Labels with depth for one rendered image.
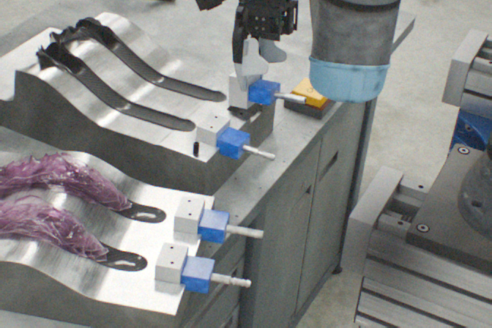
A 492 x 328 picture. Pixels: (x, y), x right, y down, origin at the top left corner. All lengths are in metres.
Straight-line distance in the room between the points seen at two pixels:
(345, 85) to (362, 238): 0.39
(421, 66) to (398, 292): 2.45
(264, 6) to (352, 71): 0.63
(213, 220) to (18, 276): 0.29
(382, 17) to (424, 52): 2.92
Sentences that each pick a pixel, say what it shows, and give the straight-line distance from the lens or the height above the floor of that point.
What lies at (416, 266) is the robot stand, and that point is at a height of 0.95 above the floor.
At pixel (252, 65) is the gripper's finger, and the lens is 1.50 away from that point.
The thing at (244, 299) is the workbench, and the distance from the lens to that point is 1.85.
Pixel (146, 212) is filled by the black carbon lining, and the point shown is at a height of 0.85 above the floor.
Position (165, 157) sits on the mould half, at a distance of 1.49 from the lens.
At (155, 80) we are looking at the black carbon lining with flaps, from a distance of 1.66.
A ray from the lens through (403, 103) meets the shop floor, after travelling 3.39.
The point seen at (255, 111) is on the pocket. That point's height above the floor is 0.87.
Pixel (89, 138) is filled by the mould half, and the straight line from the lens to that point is 1.56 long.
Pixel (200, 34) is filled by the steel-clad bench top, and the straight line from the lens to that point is 1.99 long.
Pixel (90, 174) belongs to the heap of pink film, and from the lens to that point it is 1.39.
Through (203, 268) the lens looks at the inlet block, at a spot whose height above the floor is 0.87.
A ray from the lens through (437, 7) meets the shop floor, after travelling 4.15.
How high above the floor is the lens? 1.74
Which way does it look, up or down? 35 degrees down
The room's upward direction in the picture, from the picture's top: 6 degrees clockwise
